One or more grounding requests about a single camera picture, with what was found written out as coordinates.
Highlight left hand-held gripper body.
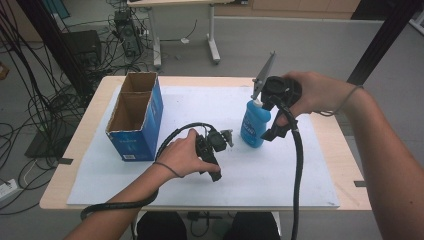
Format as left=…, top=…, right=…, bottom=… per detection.
left=195, top=128, right=235, bottom=158

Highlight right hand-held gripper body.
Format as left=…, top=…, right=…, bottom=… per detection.
left=251, top=50, right=303, bottom=115

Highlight blue plastic bottle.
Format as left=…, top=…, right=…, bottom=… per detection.
left=239, top=99, right=273, bottom=149

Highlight person's left hand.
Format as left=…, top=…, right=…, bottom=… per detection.
left=154, top=128, right=222, bottom=178

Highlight person's right hand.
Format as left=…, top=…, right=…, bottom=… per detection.
left=275, top=70, right=355, bottom=128

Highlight thin wrist band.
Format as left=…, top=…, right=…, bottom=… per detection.
left=153, top=161, right=183, bottom=179
left=318, top=85, right=364, bottom=117

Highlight white foam board mat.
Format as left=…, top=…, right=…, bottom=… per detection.
left=66, top=85, right=340, bottom=208

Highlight person's right leg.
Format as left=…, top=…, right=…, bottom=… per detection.
left=223, top=212, right=282, bottom=240

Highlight person's leg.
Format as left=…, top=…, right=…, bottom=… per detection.
left=223, top=212, right=282, bottom=240
left=136, top=211, right=188, bottom=240

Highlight person's left leg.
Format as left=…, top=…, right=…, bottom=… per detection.
left=136, top=211, right=188, bottom=240

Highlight blue cardboard box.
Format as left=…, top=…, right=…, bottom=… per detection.
left=105, top=71, right=165, bottom=163

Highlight light wooden table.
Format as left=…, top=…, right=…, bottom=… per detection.
left=39, top=75, right=373, bottom=212

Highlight wooden cabinet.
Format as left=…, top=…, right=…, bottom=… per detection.
left=214, top=0, right=362, bottom=20

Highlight white background desk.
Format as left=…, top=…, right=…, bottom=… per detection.
left=126, top=0, right=249, bottom=70

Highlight black computer tower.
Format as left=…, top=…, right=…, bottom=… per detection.
left=113, top=9, right=143, bottom=58

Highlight black equipment box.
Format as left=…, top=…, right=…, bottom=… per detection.
left=61, top=29, right=103, bottom=65

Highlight white power strip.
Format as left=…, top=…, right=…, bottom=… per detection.
left=0, top=178, right=20, bottom=203

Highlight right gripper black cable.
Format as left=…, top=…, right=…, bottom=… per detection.
left=269, top=94, right=305, bottom=240

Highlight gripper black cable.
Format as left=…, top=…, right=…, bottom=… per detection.
left=79, top=122, right=218, bottom=222
left=269, top=94, right=305, bottom=240

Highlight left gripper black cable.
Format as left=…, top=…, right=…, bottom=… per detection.
left=79, top=122, right=218, bottom=222

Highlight black metal post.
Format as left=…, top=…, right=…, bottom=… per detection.
left=346, top=0, right=424, bottom=86
left=16, top=0, right=95, bottom=98

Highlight tangle of black cables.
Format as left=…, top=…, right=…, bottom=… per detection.
left=0, top=0, right=151, bottom=216

